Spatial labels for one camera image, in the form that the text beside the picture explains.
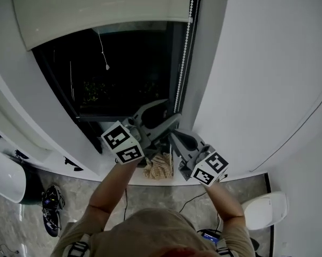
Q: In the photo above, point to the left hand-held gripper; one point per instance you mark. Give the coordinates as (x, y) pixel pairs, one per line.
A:
(115, 138)

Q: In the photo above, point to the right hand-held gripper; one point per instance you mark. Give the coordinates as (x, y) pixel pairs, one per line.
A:
(211, 167)

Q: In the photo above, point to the white roller blind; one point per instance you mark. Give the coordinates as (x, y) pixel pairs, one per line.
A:
(96, 4)

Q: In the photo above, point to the person's right forearm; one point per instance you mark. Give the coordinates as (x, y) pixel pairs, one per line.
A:
(225, 205)

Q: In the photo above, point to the person's left forearm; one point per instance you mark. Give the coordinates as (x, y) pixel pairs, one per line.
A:
(112, 191)

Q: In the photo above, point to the beige straw bundle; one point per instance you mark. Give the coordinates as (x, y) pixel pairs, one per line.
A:
(158, 169)

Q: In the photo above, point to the small black angular device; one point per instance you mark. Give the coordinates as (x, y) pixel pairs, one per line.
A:
(76, 168)

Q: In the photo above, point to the person's beige shirt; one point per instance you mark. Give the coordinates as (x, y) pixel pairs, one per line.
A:
(155, 231)

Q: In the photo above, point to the blue screen handheld device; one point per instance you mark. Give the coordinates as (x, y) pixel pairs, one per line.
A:
(210, 238)

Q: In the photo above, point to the white rounded bin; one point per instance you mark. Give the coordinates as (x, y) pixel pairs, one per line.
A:
(268, 209)

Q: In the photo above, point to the small black tripod device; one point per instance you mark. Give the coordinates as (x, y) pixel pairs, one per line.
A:
(21, 154)

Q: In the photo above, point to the black window frame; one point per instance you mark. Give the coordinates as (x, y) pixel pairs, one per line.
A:
(136, 63)

